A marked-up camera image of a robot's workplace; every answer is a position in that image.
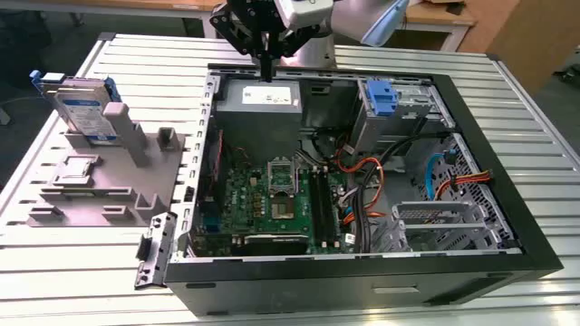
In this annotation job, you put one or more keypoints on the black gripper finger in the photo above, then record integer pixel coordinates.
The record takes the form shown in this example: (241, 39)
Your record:
(304, 34)
(234, 35)

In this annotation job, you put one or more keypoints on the hard disk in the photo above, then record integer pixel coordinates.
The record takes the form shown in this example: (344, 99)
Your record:
(84, 115)

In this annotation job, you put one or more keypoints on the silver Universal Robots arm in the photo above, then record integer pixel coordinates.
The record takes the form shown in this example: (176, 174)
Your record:
(312, 51)

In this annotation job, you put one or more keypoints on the silver metal disk bay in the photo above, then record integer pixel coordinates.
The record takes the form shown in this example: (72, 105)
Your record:
(453, 206)

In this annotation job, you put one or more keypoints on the blue plastic bay latch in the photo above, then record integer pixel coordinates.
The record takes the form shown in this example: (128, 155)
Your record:
(380, 98)

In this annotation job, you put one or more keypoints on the grey power supply unit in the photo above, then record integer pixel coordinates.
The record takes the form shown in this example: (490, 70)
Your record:
(257, 136)

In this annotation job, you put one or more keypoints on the silver drive cage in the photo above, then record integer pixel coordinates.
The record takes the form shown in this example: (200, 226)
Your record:
(376, 136)

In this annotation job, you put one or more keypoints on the green motherboard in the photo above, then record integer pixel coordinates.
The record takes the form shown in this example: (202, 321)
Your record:
(240, 203)

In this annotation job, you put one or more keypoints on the wooden cabinet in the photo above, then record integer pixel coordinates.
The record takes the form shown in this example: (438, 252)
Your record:
(534, 40)

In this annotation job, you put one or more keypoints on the grey parts rack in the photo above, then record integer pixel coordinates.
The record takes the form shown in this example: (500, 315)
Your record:
(113, 185)

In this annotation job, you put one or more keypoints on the CPU socket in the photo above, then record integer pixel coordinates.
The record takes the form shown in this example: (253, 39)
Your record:
(284, 210)

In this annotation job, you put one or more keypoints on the silver CPU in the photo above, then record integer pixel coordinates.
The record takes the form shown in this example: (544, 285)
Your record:
(76, 168)

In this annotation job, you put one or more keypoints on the green RAM stick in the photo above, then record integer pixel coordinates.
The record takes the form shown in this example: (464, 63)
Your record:
(85, 193)

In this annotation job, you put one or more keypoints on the black office chair base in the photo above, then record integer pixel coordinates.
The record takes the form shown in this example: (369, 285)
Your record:
(572, 73)

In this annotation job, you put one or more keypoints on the black graphics card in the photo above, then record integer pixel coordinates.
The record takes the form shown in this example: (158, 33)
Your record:
(272, 244)

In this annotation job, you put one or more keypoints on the black PC case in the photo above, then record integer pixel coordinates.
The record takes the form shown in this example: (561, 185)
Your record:
(317, 288)

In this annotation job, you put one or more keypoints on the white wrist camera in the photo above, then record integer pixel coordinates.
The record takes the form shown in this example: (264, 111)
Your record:
(302, 13)

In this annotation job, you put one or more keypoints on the short wooden desk white frame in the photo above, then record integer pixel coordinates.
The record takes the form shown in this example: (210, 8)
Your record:
(136, 9)

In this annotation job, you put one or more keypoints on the long wooden desk white frame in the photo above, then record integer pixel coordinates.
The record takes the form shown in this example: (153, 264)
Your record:
(444, 15)

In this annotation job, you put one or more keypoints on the grey hinged metal bracket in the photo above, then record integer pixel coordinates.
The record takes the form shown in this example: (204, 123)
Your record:
(156, 244)

